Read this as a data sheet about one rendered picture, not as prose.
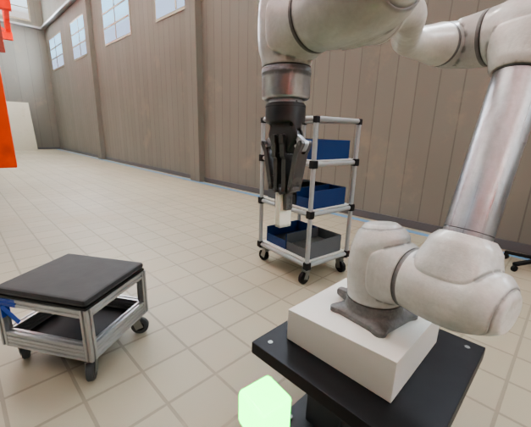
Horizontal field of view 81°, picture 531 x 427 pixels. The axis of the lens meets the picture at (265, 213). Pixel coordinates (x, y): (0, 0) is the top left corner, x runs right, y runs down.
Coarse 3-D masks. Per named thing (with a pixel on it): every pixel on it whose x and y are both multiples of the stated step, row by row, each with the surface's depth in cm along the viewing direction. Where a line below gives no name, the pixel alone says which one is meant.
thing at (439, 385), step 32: (256, 352) 92; (288, 352) 89; (448, 352) 91; (480, 352) 91; (320, 384) 78; (352, 384) 78; (416, 384) 79; (448, 384) 79; (320, 416) 95; (352, 416) 70; (384, 416) 70; (416, 416) 70; (448, 416) 70
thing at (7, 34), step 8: (0, 0) 633; (8, 0) 641; (0, 8) 643; (8, 8) 643; (8, 16) 742; (0, 24) 661; (8, 24) 798; (0, 32) 722; (8, 32) 867; (0, 40) 787; (8, 40) 880; (0, 48) 875
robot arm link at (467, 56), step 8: (488, 8) 73; (472, 16) 74; (480, 16) 73; (456, 24) 75; (464, 24) 75; (472, 24) 74; (480, 24) 72; (464, 32) 75; (472, 32) 73; (464, 40) 75; (472, 40) 74; (464, 48) 76; (472, 48) 74; (456, 56) 77; (464, 56) 76; (472, 56) 76; (480, 56) 74; (448, 64) 79; (456, 64) 79; (464, 64) 78; (472, 64) 78; (480, 64) 77
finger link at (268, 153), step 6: (264, 144) 63; (264, 150) 63; (270, 150) 63; (264, 156) 63; (270, 156) 63; (270, 162) 63; (270, 168) 63; (270, 174) 62; (270, 180) 62; (270, 186) 63
